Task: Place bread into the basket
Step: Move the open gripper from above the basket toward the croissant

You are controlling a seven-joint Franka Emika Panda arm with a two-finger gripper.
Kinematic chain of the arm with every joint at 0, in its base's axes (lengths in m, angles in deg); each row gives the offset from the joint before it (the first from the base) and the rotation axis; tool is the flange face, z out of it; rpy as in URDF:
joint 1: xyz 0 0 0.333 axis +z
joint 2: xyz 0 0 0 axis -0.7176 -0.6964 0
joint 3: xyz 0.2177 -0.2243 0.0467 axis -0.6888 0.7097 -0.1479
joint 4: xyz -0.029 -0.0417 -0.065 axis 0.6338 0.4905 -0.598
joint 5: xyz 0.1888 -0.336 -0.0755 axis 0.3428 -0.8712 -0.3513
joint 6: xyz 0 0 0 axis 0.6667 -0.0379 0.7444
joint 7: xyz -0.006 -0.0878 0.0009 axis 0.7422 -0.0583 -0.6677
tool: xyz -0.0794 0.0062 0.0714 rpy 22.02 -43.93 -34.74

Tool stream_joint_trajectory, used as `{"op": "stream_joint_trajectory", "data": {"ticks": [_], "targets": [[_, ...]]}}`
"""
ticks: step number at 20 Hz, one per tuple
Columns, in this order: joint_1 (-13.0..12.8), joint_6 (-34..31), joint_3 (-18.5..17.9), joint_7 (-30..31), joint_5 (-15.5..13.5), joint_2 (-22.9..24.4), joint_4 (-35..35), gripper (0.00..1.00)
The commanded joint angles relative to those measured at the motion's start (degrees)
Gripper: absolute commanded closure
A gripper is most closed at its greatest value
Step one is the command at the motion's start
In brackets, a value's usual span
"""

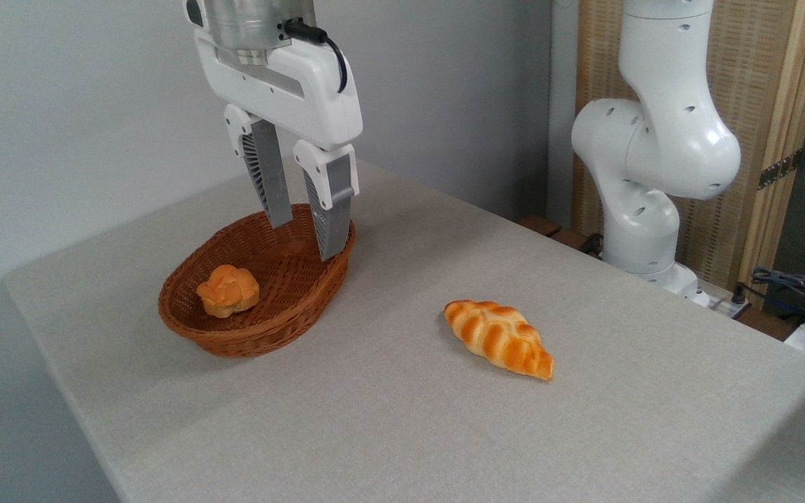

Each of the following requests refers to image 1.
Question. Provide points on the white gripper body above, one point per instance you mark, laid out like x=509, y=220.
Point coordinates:
x=305, y=91

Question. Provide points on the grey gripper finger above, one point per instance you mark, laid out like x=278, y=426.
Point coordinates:
x=332, y=209
x=270, y=175

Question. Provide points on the long braided bread loaf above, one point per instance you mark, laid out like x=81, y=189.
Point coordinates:
x=500, y=337

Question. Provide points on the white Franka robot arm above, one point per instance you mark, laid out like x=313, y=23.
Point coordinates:
x=661, y=140

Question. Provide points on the brown wicker oval basket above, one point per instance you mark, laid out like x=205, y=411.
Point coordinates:
x=291, y=293

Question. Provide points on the round knotted bread roll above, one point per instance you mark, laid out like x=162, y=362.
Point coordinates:
x=229, y=290

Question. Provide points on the white power strip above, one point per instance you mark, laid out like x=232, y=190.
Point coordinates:
x=720, y=302

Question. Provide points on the wooden folding screen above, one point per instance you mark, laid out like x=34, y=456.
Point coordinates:
x=752, y=70

